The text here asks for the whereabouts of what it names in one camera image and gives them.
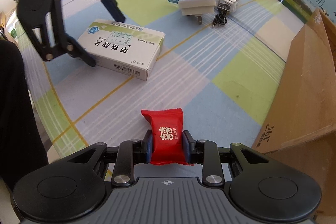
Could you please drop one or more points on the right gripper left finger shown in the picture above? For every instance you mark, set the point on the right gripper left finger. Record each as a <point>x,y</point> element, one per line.
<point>129,154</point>

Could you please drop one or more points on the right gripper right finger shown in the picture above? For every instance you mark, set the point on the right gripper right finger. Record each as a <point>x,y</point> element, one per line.
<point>205,153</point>

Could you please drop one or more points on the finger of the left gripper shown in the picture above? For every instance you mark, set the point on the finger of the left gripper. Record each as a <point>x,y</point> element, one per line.
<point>75,50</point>
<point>115,12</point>

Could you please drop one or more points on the red candy packet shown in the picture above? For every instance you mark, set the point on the red candy packet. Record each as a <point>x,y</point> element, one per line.
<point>167,128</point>

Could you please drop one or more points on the white green tablet box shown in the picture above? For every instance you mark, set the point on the white green tablet box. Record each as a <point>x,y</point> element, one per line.
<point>125,48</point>

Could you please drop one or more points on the white power adapter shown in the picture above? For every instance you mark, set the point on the white power adapter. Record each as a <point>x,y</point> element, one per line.
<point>197,8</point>

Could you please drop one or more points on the open cardboard box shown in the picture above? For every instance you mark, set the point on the open cardboard box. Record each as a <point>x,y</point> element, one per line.
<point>299,129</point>

